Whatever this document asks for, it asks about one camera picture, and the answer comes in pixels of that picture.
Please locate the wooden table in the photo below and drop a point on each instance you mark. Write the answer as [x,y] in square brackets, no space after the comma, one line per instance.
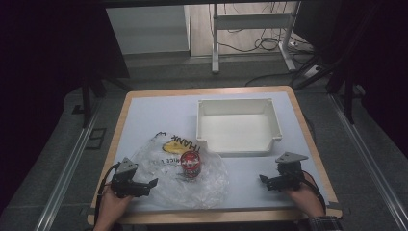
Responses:
[208,217]

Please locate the metal floor rail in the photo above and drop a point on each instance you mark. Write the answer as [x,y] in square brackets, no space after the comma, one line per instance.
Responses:
[65,176]
[369,163]

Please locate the white power strip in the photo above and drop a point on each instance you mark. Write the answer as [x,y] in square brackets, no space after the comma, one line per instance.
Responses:
[311,71]

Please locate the white table mat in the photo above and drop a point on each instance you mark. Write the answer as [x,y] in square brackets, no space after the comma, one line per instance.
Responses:
[166,112]

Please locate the person's left hand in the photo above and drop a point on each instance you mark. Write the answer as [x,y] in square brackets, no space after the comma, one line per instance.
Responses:
[112,205]

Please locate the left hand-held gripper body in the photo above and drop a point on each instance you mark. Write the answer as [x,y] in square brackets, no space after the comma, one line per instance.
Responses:
[125,179]

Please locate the clear plastic bag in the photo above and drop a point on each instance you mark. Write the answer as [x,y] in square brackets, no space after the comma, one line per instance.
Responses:
[195,189]

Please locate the red can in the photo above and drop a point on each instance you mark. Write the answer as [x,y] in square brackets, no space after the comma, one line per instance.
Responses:
[191,165]

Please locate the black metal stand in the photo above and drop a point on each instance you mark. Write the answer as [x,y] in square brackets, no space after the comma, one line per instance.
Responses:
[86,102]
[349,96]

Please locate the white plastic bin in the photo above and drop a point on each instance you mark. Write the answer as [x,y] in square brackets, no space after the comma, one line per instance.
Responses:
[237,133]

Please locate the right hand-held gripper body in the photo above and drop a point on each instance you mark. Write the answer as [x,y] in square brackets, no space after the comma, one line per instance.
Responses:
[288,174]

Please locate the white cabinet panel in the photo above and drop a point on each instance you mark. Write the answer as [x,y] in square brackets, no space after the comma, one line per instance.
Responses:
[147,29]

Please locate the dark curtain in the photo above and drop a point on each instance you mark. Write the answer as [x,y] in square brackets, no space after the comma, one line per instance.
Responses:
[48,48]
[378,48]

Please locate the person's right hand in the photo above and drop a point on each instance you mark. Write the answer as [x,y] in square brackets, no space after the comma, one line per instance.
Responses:
[304,197]

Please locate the white metal desk frame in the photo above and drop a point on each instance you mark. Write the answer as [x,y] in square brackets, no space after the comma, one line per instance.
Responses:
[251,21]

